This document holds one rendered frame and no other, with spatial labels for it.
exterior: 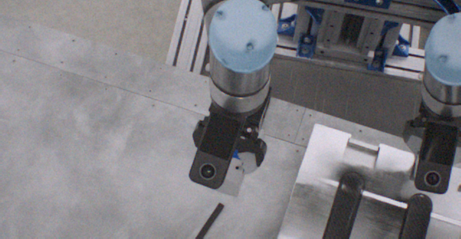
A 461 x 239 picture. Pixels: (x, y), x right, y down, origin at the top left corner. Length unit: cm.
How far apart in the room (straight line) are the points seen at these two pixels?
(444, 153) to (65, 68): 69
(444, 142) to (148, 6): 152
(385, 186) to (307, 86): 88
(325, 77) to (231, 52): 126
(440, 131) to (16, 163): 69
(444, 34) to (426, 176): 24
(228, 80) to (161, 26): 151
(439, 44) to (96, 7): 168
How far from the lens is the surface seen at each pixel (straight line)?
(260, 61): 102
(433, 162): 122
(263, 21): 101
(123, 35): 255
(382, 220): 138
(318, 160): 140
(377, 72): 227
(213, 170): 116
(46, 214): 146
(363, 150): 144
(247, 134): 119
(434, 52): 105
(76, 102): 154
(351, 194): 139
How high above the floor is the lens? 215
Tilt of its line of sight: 62 degrees down
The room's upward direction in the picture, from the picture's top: 5 degrees clockwise
